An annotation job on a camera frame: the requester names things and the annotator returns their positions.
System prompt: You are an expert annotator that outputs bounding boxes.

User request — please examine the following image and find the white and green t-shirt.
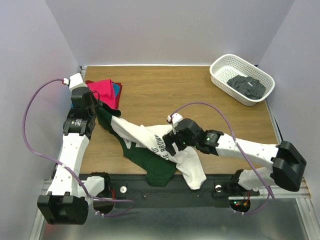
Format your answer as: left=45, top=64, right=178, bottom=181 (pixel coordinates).
left=95, top=103, right=207, bottom=190

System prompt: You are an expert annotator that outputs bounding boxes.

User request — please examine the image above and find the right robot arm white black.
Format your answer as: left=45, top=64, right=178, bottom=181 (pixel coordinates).
left=162, top=118, right=307, bottom=195

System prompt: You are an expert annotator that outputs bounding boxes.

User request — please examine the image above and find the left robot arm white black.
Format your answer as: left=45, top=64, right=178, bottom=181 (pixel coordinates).
left=37, top=86, right=111, bottom=225

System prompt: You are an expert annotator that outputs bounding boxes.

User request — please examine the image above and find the pink folded t-shirt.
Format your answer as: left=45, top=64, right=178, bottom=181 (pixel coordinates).
left=85, top=79, right=116, bottom=109

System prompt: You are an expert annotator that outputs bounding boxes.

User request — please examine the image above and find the dark red folded t-shirt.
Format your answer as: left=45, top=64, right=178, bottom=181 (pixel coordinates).
left=84, top=79, right=123, bottom=110

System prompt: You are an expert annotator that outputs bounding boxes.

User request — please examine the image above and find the white perforated laundry basket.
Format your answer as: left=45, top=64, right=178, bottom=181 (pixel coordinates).
left=209, top=54, right=275, bottom=106

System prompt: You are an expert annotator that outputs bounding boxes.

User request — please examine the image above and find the grey t-shirt in basket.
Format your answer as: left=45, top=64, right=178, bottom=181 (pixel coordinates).
left=227, top=75, right=266, bottom=100

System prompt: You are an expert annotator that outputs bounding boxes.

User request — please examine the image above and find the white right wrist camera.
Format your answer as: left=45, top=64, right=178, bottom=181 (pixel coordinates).
left=167, top=113, right=183, bottom=128

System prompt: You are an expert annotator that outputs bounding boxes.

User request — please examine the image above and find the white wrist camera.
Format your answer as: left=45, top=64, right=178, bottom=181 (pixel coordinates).
left=167, top=113, right=183, bottom=128
left=68, top=73, right=87, bottom=91

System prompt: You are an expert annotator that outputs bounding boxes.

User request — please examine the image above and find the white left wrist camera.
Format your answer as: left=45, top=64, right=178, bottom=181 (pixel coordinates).
left=68, top=73, right=87, bottom=91

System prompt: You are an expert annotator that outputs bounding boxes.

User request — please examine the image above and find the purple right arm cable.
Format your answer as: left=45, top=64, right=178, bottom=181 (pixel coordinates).
left=169, top=101, right=276, bottom=216

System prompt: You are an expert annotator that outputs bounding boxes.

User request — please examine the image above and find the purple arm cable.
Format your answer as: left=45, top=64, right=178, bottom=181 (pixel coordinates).
left=169, top=101, right=276, bottom=216
left=24, top=78, right=136, bottom=217

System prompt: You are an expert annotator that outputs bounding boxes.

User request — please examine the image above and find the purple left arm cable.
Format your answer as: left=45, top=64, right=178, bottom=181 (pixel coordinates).
left=24, top=78, right=136, bottom=217

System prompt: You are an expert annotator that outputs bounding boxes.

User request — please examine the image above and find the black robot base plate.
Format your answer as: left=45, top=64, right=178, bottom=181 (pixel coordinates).
left=103, top=174, right=260, bottom=209

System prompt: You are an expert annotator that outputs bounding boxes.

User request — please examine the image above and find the aluminium frame rail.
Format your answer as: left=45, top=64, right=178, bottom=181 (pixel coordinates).
left=29, top=65, right=313, bottom=240

